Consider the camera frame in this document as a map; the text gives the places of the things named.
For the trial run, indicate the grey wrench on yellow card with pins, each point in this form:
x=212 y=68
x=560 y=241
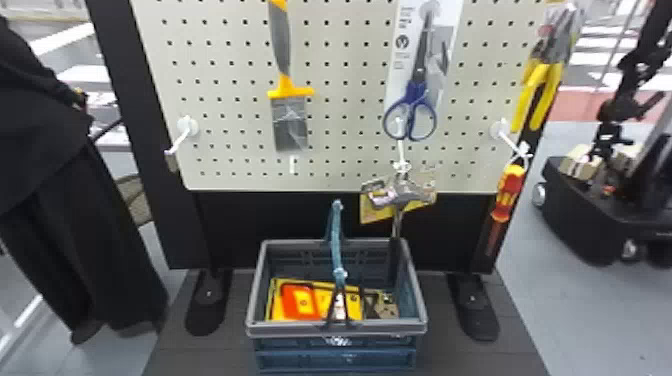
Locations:
x=397 y=193

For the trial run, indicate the blue scissors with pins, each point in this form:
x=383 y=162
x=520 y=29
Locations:
x=414 y=100

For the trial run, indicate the yellow orange tool packet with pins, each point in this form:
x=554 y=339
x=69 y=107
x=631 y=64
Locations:
x=299 y=303

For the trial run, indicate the blue basket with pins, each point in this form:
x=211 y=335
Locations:
x=336 y=332

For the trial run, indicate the white pegboard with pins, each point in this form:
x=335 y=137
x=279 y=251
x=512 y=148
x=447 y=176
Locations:
x=226 y=63

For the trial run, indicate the red screwdriver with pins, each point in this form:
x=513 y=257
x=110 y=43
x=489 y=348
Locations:
x=508 y=191

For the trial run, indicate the yellow pliers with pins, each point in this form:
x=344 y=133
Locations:
x=540 y=84

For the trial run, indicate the person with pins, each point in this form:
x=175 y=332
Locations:
x=47 y=173

